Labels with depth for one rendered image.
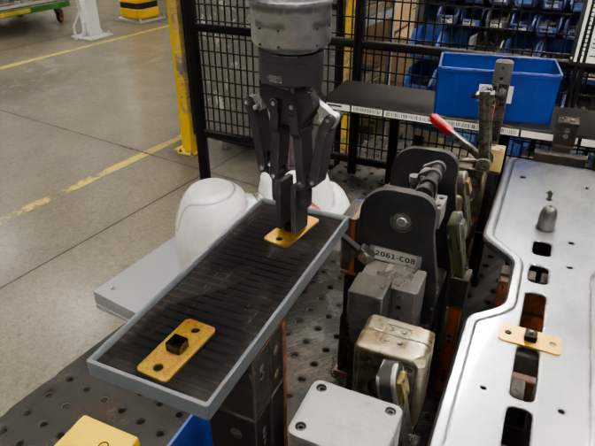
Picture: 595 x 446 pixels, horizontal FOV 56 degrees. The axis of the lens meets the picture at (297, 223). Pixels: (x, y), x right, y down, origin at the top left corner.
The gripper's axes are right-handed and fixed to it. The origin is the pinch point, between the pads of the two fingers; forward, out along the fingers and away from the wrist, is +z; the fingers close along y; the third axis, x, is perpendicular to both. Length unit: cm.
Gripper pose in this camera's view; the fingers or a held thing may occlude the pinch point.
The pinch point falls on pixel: (291, 203)
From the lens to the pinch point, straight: 73.9
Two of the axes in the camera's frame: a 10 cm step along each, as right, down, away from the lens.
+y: 8.3, 2.8, -4.8
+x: 5.5, -4.2, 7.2
